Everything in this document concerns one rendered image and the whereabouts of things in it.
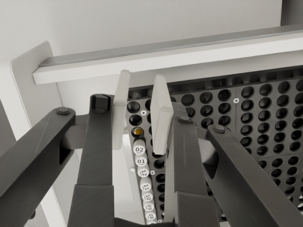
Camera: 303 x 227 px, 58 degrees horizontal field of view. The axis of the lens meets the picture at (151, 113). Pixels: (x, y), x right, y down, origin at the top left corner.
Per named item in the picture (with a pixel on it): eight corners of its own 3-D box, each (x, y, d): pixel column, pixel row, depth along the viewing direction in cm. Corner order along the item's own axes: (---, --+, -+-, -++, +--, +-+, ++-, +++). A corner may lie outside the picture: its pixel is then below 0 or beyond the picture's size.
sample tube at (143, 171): (139, 154, 33) (139, 179, 29) (136, 146, 33) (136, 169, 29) (149, 152, 33) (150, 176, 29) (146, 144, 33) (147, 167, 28)
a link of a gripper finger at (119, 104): (120, 151, 16) (107, 150, 16) (126, 105, 23) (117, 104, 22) (126, 105, 15) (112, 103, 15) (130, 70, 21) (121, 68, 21)
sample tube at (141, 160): (145, 143, 33) (147, 166, 28) (135, 143, 33) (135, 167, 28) (145, 134, 32) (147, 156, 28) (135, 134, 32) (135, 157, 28)
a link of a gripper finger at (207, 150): (174, 137, 14) (230, 143, 14) (166, 100, 19) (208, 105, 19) (169, 161, 15) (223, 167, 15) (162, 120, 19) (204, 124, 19)
